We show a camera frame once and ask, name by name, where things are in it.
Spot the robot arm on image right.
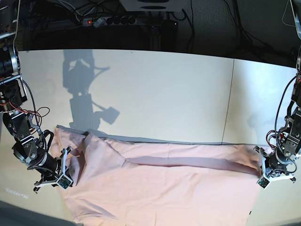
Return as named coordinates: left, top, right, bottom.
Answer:
left=254, top=51, right=301, bottom=189

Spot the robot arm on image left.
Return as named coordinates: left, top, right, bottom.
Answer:
left=0, top=32, right=73, bottom=193

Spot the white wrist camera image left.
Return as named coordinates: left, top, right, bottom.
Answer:
left=56, top=174, right=73, bottom=190

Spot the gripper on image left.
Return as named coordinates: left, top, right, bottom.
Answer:
left=32, top=146, right=73, bottom=194

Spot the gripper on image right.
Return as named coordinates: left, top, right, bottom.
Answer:
left=253, top=146, right=296, bottom=183

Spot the black power strip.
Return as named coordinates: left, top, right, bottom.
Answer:
left=82, top=16, right=138, bottom=28

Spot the pink T-shirt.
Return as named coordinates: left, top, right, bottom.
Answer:
left=50, top=127, right=261, bottom=226

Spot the aluminium table leg post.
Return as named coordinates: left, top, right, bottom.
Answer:
left=150, top=26, right=161, bottom=51

